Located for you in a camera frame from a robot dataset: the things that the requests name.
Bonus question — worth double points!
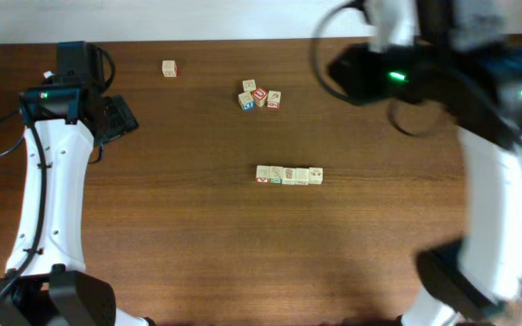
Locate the wooden block green side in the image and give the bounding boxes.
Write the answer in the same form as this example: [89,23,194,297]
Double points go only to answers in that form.
[269,166,284,184]

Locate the plain wooden picture block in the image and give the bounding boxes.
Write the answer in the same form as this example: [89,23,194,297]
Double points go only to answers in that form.
[282,168,296,185]

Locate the red top wooden block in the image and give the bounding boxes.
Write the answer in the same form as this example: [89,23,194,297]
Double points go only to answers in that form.
[251,87,268,107]

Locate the wooden block blue corner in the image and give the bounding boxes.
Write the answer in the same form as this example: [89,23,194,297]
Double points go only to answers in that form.
[295,168,310,185]

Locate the far left wooden block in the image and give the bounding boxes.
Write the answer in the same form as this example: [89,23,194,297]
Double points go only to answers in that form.
[161,61,178,78]

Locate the wooden block red edge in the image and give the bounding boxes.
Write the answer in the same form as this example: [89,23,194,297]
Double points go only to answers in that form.
[266,91,281,110]

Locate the small top wooden block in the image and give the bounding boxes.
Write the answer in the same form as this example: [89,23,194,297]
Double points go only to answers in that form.
[242,80,256,92]

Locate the wooden block blue side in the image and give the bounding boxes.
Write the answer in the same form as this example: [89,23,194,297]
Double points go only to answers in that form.
[237,91,256,111]

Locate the wooden block red side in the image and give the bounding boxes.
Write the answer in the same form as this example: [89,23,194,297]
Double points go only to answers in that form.
[256,165,270,183]

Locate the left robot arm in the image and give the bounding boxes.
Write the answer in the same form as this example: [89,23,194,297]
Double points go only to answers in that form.
[0,86,153,325]

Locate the wooden block red corner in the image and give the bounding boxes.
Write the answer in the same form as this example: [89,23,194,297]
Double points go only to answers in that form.
[309,168,324,185]

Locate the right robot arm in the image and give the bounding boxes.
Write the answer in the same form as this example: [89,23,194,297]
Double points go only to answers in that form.
[329,0,522,325]

